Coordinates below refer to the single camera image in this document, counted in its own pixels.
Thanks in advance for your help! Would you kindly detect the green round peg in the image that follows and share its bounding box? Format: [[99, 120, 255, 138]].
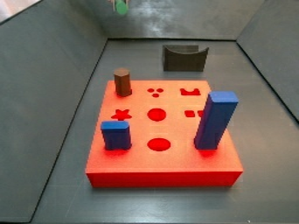
[[115, 0, 129, 15]]

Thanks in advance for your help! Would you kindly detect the red shape sorter block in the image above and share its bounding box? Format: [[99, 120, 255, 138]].
[[86, 80, 243, 187]]

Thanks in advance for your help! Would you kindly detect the short blue peg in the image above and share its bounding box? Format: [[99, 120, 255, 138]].
[[101, 121, 133, 151]]

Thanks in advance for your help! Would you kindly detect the brown hexagonal peg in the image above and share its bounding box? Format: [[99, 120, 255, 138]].
[[114, 67, 133, 97]]

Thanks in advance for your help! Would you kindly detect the tall blue rectangular peg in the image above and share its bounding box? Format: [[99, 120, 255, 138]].
[[194, 91, 239, 150]]

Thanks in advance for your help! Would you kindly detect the black curved cradle holder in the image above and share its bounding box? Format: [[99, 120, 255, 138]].
[[163, 45, 210, 72]]

